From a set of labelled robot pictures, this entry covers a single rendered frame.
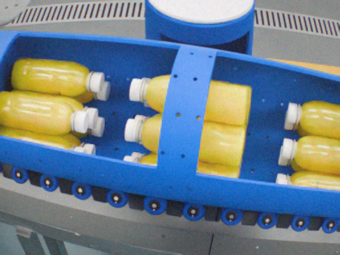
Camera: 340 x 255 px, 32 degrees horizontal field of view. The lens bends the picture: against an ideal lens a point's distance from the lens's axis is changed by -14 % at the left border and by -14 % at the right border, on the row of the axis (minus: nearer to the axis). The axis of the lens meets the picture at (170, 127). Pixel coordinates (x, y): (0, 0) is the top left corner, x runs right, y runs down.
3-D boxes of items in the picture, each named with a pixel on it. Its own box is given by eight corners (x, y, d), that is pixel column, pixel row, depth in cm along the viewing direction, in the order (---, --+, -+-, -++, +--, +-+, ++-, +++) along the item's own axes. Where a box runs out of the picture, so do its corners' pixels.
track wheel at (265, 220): (280, 211, 123) (280, 208, 125) (259, 209, 124) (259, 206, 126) (275, 231, 124) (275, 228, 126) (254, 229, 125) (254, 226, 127)
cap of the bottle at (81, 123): (73, 134, 120) (82, 135, 120) (74, 113, 119) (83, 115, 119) (78, 127, 124) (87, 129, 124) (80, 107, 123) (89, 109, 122)
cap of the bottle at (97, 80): (93, 68, 127) (102, 69, 127) (96, 78, 131) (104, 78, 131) (88, 85, 126) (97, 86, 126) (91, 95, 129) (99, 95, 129)
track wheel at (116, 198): (128, 190, 127) (130, 186, 129) (105, 185, 128) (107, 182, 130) (126, 210, 128) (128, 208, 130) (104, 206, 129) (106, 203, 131)
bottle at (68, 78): (18, 51, 129) (95, 57, 127) (24, 66, 135) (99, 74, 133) (8, 79, 126) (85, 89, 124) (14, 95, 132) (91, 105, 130)
